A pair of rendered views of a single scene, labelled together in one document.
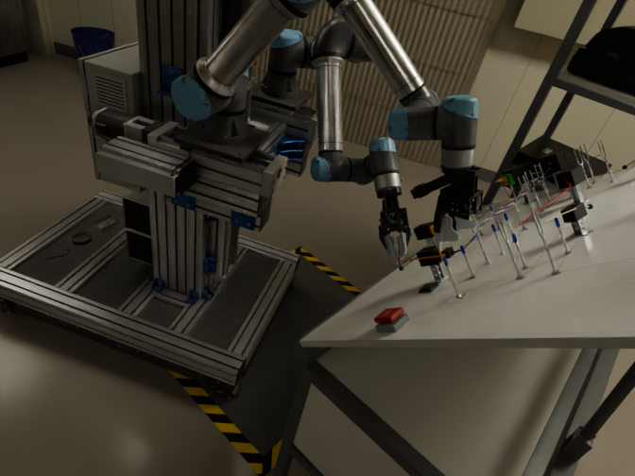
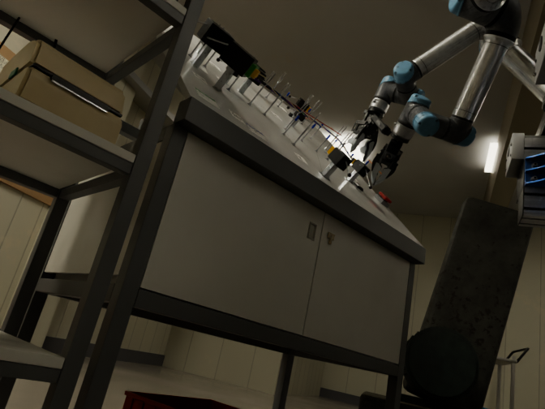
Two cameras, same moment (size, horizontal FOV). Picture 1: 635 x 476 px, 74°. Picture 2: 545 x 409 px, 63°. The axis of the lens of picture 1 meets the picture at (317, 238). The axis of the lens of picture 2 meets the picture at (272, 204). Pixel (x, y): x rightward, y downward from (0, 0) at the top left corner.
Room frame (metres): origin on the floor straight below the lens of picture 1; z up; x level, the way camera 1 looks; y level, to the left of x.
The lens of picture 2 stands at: (2.56, -0.19, 0.31)
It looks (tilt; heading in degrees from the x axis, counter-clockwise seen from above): 19 degrees up; 195
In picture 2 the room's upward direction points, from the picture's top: 13 degrees clockwise
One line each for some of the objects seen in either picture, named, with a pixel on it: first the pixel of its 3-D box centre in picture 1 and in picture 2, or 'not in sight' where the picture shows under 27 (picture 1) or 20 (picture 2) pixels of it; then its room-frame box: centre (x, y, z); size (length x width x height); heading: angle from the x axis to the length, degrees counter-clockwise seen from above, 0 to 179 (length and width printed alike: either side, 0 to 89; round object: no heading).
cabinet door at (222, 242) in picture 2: not in sight; (248, 243); (1.42, -0.54, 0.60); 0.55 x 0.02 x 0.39; 146
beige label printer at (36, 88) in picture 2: not in sight; (55, 103); (1.79, -0.95, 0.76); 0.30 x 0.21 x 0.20; 59
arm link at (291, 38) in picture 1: (286, 49); not in sight; (1.71, 0.28, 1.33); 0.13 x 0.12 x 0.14; 116
